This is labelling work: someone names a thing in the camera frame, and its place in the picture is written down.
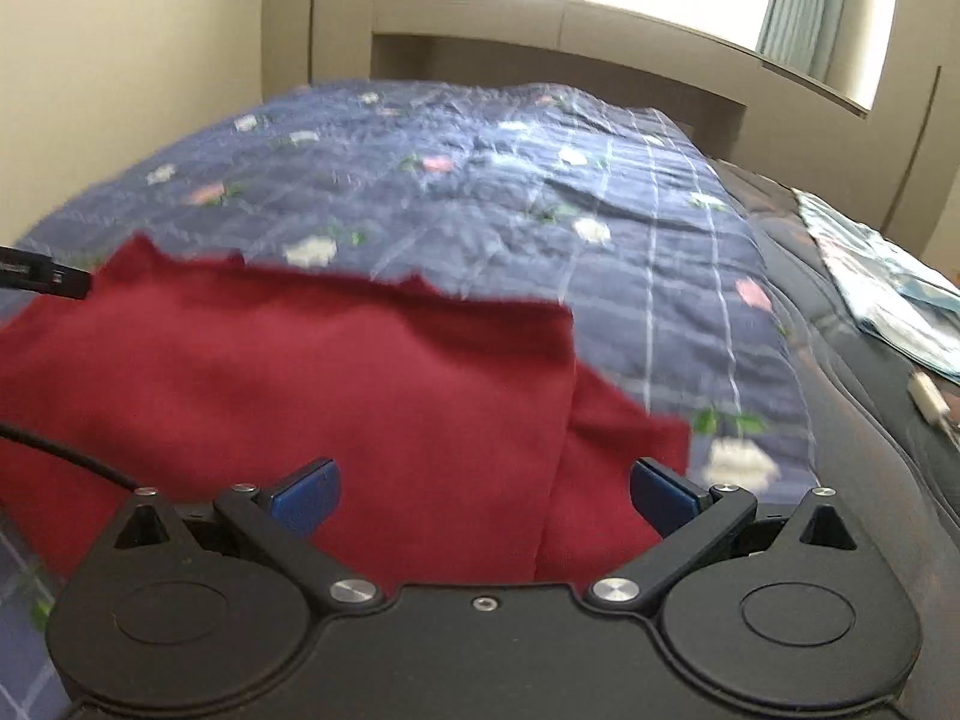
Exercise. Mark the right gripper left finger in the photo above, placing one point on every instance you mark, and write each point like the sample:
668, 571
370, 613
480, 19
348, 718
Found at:
277, 523

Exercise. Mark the white charger adapter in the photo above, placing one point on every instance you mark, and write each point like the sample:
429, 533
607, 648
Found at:
930, 402

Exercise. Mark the light blue folded cloth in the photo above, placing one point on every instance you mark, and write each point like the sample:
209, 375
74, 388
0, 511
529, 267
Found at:
889, 293

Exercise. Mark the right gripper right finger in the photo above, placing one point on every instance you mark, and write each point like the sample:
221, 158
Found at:
696, 527

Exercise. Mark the dark grey quilted mattress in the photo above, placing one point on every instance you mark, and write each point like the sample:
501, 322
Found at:
897, 473

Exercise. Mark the blue plaid floral quilt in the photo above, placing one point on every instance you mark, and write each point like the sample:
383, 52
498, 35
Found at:
536, 193

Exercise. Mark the red long-sleeve sweater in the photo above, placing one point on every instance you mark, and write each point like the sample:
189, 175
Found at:
473, 445

